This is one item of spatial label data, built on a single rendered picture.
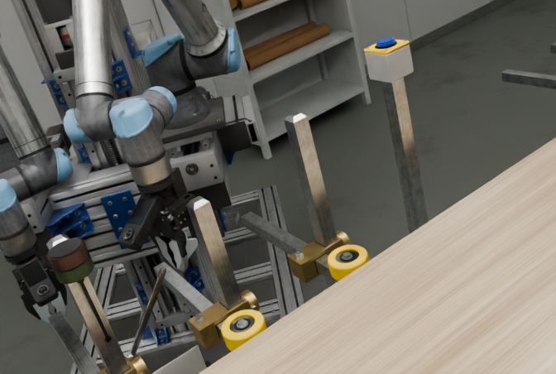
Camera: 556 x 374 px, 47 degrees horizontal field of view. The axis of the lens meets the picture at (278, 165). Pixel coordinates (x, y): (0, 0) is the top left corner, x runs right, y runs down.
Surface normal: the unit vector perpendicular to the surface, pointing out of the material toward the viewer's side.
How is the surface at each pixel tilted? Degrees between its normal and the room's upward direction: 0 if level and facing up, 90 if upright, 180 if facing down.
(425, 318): 0
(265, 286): 0
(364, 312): 0
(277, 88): 90
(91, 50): 56
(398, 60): 90
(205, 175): 90
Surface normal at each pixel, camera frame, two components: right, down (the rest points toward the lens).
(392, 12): 0.58, 0.22
